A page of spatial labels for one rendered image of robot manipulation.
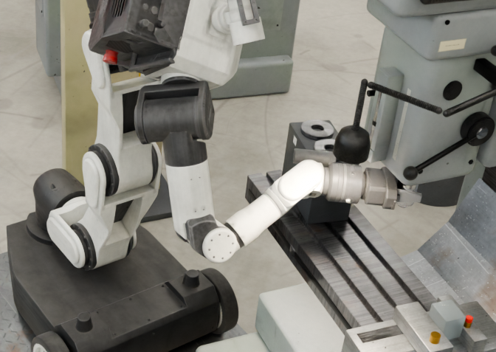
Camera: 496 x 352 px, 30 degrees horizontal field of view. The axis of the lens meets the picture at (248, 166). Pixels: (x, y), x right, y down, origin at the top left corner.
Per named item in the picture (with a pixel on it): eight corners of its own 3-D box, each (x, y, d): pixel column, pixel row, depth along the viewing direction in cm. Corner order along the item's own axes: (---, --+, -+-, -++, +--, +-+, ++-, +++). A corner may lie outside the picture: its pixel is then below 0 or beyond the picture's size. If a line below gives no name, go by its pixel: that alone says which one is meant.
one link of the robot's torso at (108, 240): (54, 246, 274) (79, 140, 240) (114, 226, 285) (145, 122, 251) (79, 287, 267) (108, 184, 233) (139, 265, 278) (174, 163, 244)
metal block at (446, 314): (440, 342, 203) (446, 321, 199) (426, 323, 207) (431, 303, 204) (460, 336, 204) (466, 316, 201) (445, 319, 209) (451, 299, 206)
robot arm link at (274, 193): (330, 176, 204) (283, 212, 201) (323, 184, 213) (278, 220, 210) (311, 153, 205) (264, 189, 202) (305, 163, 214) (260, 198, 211)
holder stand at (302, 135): (306, 224, 246) (317, 162, 235) (280, 178, 264) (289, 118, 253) (348, 220, 250) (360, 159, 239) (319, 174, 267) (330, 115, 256)
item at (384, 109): (370, 163, 198) (388, 77, 186) (361, 153, 201) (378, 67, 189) (386, 160, 199) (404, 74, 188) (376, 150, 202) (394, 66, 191)
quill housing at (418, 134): (404, 193, 195) (436, 58, 177) (355, 142, 210) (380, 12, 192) (477, 179, 202) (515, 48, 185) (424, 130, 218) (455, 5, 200)
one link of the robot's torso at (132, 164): (80, 184, 250) (74, 21, 227) (136, 167, 259) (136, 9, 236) (109, 209, 239) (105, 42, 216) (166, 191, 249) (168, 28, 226)
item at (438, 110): (365, 88, 176) (366, 81, 176) (368, 85, 177) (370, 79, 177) (447, 119, 170) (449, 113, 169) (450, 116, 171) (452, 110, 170)
